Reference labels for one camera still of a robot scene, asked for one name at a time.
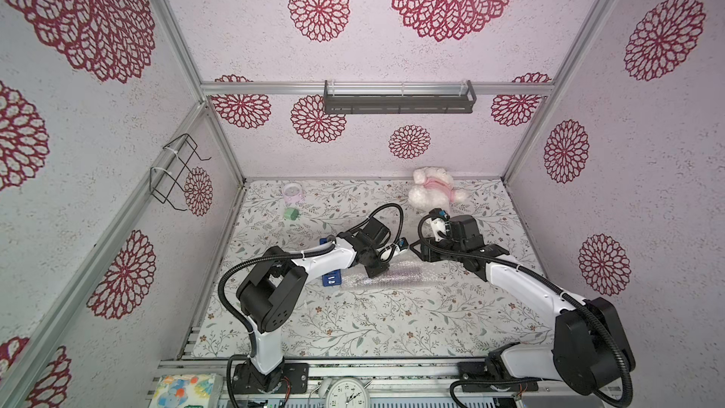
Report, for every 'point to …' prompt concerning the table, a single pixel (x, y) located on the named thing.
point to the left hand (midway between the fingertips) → (380, 263)
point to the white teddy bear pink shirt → (433, 190)
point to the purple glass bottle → (395, 277)
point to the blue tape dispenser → (333, 278)
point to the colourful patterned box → (189, 391)
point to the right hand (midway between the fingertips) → (413, 243)
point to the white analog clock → (348, 393)
